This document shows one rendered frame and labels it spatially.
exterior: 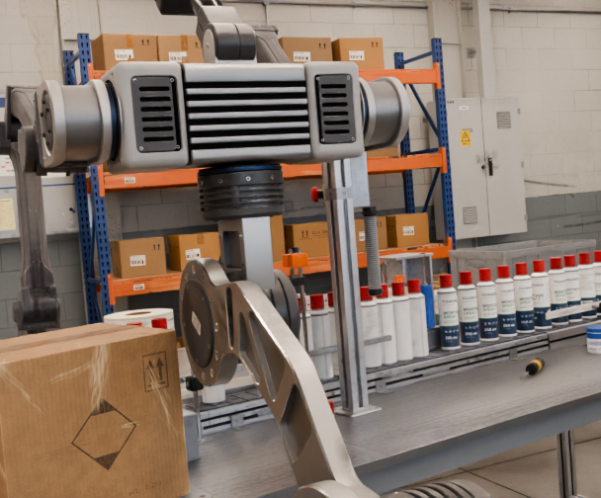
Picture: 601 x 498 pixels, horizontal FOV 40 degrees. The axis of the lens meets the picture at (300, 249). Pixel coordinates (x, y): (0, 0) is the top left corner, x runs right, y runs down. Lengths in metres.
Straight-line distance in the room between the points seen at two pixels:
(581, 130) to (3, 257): 5.49
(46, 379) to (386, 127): 0.67
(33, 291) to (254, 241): 0.59
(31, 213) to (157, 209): 4.77
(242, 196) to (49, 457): 0.47
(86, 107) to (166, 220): 5.29
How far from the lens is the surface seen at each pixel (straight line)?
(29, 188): 1.77
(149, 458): 1.37
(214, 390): 1.87
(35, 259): 1.71
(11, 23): 6.47
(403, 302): 2.16
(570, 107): 8.65
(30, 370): 1.25
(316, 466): 0.99
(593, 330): 2.44
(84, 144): 1.24
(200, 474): 1.58
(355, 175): 1.88
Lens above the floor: 1.30
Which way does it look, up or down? 3 degrees down
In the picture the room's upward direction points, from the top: 5 degrees counter-clockwise
